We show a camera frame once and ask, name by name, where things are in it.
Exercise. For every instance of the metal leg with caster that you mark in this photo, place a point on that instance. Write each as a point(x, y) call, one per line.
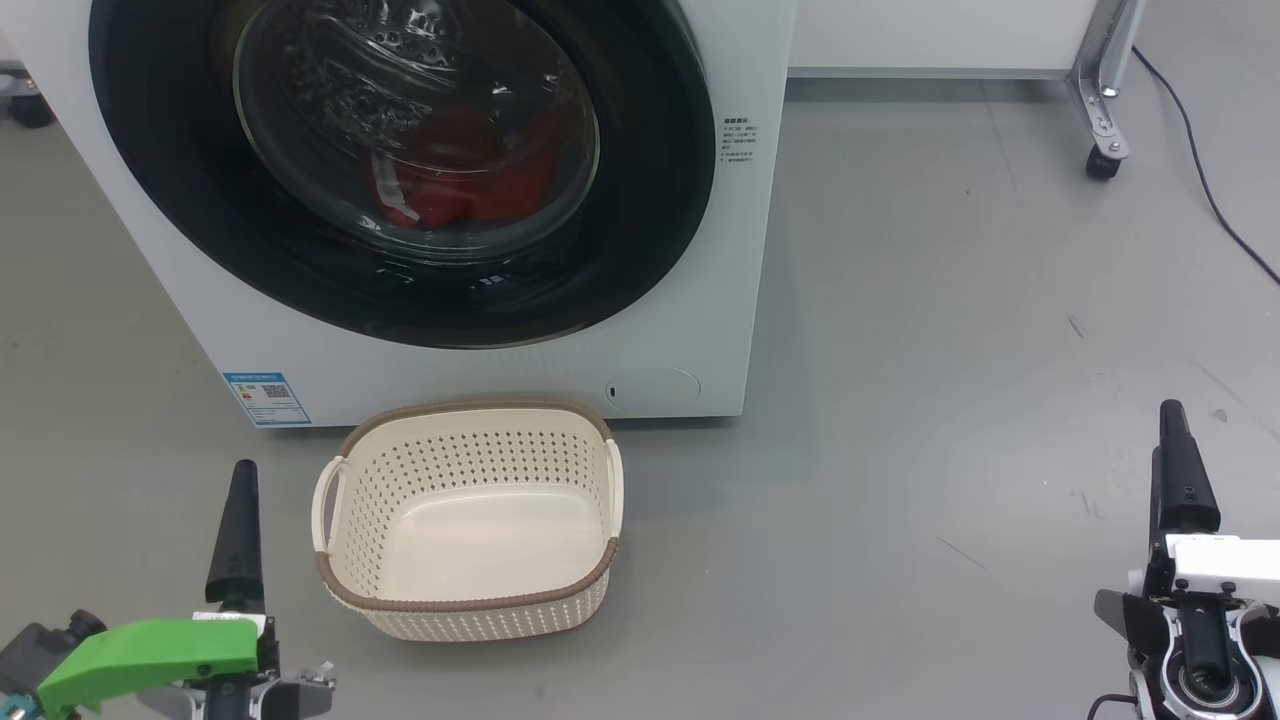
point(1100, 90)
point(28, 108)

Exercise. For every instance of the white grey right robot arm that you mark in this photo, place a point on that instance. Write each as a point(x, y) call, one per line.
point(1205, 685)

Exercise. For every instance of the cream perforated basket brown rim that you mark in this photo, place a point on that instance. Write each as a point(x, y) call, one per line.
point(480, 540)

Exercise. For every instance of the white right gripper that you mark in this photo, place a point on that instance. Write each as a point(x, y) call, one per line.
point(1220, 565)

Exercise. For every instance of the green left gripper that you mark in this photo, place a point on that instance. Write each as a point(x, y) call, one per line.
point(150, 655)

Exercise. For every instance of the black round glass washer door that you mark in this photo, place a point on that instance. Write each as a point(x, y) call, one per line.
point(180, 180)

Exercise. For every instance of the white front-load washing machine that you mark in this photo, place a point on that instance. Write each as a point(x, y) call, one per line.
point(700, 300)

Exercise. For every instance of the red garment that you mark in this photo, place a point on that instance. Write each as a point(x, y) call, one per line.
point(470, 190)

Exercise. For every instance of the blue energy label sticker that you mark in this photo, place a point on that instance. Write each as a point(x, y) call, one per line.
point(268, 398)

